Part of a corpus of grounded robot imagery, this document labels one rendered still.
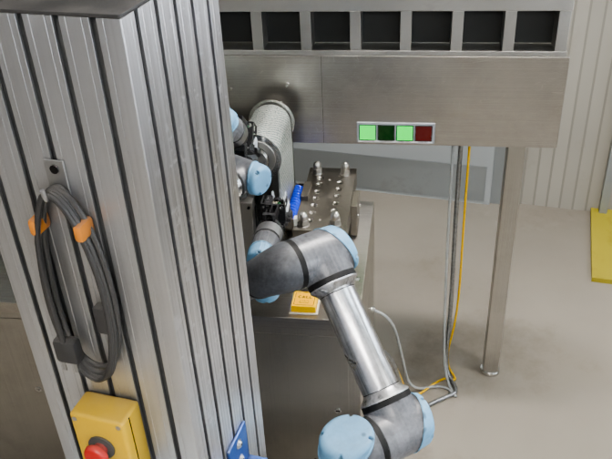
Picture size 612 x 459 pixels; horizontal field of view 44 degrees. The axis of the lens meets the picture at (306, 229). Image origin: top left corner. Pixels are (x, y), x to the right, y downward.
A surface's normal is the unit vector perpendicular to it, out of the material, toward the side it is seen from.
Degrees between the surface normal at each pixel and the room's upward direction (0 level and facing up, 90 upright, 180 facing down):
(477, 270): 0
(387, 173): 90
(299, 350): 90
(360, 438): 7
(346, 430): 7
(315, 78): 90
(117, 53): 90
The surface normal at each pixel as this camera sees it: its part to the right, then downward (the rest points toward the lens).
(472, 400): -0.04, -0.84
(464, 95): -0.14, 0.54
